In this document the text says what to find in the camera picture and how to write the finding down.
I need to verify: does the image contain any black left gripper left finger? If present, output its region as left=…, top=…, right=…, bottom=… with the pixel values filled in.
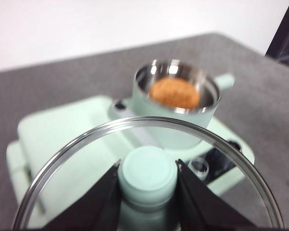
left=44, top=159, right=123, bottom=229

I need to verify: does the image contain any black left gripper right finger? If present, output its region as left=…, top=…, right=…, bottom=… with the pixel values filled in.
left=175, top=158, right=258, bottom=230

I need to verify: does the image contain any glass pot lid green knob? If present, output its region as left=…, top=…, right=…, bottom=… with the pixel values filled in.
left=12, top=115, right=285, bottom=231

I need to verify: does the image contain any orange brown potato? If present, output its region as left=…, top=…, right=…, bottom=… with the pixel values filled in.
left=149, top=78, right=200, bottom=108

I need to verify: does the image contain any mint green steamer pot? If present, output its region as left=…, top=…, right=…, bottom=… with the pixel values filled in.
left=131, top=59, right=235, bottom=150

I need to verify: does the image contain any black control panel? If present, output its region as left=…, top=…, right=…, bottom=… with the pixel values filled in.
left=190, top=141, right=244, bottom=184

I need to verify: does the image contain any silver griddle lid handle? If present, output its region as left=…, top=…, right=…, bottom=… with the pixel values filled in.
left=108, top=98, right=159, bottom=148

